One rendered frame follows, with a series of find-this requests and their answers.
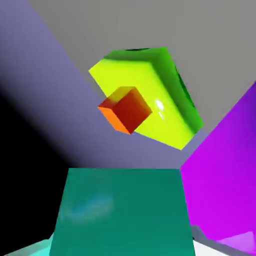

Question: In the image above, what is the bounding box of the large yellow-green box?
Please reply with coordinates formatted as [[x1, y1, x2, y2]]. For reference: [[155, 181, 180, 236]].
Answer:
[[88, 46, 205, 151]]

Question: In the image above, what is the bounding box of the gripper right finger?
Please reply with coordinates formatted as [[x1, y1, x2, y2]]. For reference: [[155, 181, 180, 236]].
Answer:
[[192, 239, 231, 256]]

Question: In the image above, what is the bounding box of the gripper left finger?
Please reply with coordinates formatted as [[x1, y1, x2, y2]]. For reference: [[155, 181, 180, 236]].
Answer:
[[2, 232, 55, 256]]

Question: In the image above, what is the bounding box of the small teal cube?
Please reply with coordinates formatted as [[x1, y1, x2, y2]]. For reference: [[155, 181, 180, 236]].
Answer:
[[48, 167, 197, 256]]

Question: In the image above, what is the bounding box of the large magenta box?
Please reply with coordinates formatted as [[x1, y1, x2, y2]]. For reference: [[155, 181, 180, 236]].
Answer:
[[179, 80, 256, 256]]

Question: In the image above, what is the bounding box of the small orange cube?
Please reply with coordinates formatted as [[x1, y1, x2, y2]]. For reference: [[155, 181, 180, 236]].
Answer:
[[97, 86, 153, 136]]

